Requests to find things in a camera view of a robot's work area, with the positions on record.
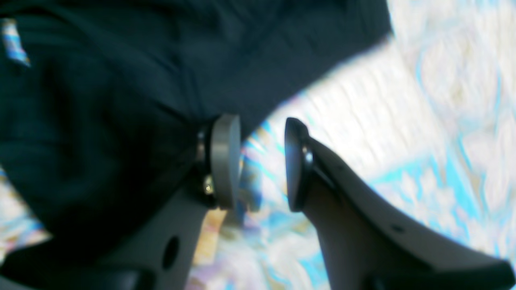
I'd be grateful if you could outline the black t-shirt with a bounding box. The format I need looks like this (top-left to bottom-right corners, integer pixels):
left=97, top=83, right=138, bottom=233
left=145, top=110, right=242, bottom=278
left=1, top=0, right=391, bottom=257

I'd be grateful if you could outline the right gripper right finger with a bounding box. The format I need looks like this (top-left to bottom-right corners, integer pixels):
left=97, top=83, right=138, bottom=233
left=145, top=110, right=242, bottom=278
left=285, top=118, right=515, bottom=290

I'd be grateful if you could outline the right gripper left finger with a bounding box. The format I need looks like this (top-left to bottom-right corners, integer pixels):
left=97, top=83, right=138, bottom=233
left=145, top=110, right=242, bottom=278
left=0, top=114, right=242, bottom=290

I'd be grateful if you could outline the patterned tablecloth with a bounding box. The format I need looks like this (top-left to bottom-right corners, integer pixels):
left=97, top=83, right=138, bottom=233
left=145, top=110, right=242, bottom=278
left=1, top=0, right=515, bottom=290

